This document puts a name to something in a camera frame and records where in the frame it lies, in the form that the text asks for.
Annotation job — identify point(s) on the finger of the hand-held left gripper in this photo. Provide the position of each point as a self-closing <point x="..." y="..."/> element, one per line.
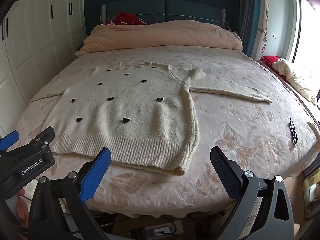
<point x="10" y="140"/>
<point x="45" y="135"/>

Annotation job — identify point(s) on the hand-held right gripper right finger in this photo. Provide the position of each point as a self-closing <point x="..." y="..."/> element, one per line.
<point x="225" y="175"/>

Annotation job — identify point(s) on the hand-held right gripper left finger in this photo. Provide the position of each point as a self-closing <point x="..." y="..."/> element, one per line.
<point x="96" y="175"/>

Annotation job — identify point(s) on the cream sweater with black hearts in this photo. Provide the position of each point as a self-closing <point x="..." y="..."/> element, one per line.
<point x="140" y="105"/>

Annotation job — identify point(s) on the person's left hand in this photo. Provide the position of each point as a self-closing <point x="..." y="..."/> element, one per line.
<point x="23" y="210"/>

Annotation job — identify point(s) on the pink butterfly print bedspread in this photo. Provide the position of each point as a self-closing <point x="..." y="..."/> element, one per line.
<point x="237" y="135"/>

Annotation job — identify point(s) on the white power strip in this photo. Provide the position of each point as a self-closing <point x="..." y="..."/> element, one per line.
<point x="155" y="230"/>

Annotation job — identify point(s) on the black eyeglasses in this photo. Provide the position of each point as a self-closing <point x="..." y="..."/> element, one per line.
<point x="292" y="125"/>

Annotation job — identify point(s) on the beige storage box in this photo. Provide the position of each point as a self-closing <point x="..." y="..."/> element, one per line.
<point x="311" y="187"/>

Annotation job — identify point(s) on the white wardrobe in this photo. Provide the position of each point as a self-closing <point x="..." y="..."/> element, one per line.
<point x="37" y="42"/>

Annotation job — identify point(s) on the plain red cloth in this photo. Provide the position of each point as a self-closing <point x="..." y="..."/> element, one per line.
<point x="270" y="59"/>

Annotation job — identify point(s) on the red cloth with white print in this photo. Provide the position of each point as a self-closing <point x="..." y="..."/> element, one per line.
<point x="125" y="18"/>

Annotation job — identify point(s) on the pink duvet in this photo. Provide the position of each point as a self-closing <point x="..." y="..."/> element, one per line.
<point x="162" y="35"/>

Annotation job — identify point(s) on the grey blue curtain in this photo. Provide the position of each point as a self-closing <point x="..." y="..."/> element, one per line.
<point x="246" y="17"/>

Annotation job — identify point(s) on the bright window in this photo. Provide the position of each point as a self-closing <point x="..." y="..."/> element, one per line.
<point x="308" y="30"/>

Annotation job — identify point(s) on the blue padded headboard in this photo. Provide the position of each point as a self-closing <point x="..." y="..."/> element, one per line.
<point x="187" y="10"/>

